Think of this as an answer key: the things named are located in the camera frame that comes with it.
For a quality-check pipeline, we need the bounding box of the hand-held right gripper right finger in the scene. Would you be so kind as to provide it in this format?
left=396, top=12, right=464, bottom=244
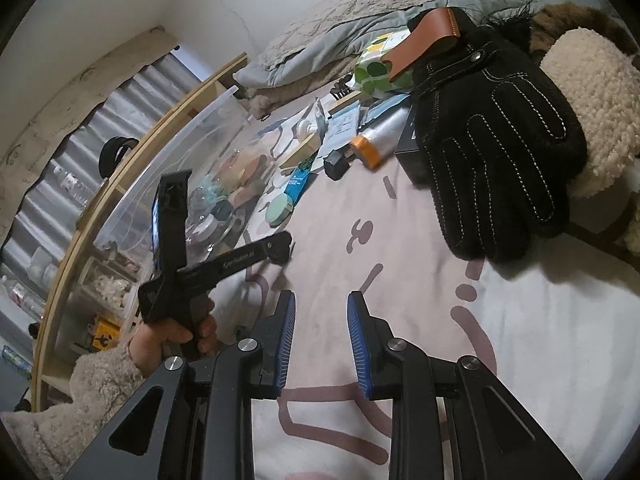
left=346, top=290, right=583, bottom=480

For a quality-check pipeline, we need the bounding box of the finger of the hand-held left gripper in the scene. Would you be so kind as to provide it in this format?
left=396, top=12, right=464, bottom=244
left=150, top=170, right=192, bottom=282
left=199, top=231, right=294, bottom=289

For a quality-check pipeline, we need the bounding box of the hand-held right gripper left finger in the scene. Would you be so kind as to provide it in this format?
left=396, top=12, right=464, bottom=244
left=62, top=290, right=297, bottom=480

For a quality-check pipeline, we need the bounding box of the clear plastic storage bin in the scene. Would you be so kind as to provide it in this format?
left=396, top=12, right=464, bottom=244
left=50, top=85, right=281, bottom=361

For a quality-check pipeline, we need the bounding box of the person's left forearm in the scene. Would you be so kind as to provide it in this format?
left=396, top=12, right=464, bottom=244
left=0, top=344, right=148, bottom=480

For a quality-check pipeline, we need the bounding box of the person's left hand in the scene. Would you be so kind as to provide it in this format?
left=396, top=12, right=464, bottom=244
left=131, top=299, right=219, bottom=377

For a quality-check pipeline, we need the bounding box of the small glass jar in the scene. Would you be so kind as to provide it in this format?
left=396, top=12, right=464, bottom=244
left=187, top=205, right=236, bottom=248

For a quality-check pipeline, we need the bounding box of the teal wipes packet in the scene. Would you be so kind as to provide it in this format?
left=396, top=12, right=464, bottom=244
left=197, top=185, right=226, bottom=208

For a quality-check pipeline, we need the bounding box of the green round compact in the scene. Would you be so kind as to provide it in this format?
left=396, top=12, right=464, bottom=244
left=265, top=194, right=295, bottom=226

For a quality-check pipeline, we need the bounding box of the bear doll in clear case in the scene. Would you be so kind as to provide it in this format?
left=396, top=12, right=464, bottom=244
left=90, top=270, right=133, bottom=311

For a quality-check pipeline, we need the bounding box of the yellow box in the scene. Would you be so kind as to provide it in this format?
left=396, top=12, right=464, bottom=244
left=92, top=320, right=121, bottom=351

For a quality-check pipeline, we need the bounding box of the wooden shelf unit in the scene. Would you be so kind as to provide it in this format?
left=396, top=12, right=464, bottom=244
left=30, top=52, right=251, bottom=411

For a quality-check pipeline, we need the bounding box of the clear water bottle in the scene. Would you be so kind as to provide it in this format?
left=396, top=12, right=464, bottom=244
left=52, top=166, right=93, bottom=206

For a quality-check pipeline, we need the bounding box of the wooden block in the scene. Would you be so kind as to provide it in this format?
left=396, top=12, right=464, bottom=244
left=277, top=134, right=321, bottom=171

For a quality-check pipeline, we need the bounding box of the grey curtain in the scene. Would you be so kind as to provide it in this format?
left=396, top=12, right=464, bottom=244
left=0, top=50, right=211, bottom=261

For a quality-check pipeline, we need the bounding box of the cream printed valance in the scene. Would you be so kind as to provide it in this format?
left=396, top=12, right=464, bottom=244
left=0, top=27, right=176, bottom=241

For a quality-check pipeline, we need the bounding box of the white printed packet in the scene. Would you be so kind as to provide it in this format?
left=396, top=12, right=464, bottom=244
left=317, top=110, right=361, bottom=158

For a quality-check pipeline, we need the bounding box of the orange-capped bottle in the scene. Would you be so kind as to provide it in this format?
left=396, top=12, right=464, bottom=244
left=349, top=107, right=408, bottom=171

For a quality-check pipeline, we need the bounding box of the long wooden brush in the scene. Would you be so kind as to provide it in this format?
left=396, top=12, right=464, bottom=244
left=327, top=91, right=362, bottom=113

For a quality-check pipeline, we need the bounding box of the grey duvet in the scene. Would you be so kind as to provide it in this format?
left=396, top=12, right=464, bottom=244
left=232, top=0, right=623, bottom=91

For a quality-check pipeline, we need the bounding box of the black carton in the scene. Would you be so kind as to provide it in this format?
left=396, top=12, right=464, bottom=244
left=395, top=110, right=426, bottom=181

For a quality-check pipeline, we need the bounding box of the pale blue flat packet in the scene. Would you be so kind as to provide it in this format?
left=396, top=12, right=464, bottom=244
left=367, top=92, right=411, bottom=121

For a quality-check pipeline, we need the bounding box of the green dotted tissue pack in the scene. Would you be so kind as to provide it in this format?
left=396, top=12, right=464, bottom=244
left=354, top=32, right=416, bottom=96

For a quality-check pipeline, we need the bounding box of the black stitched glove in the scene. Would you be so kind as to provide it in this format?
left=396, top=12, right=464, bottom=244
left=407, top=7, right=588, bottom=266

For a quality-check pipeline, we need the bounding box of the quilted beige pillow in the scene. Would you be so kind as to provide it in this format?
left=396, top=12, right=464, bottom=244
left=260, top=0, right=436, bottom=68

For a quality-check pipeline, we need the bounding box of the black feathery accessory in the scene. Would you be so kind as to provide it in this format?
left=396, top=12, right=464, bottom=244
left=482, top=2, right=533, bottom=51

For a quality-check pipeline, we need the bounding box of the brown leather strap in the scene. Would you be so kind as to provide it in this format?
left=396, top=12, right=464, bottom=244
left=389, top=7, right=461, bottom=83

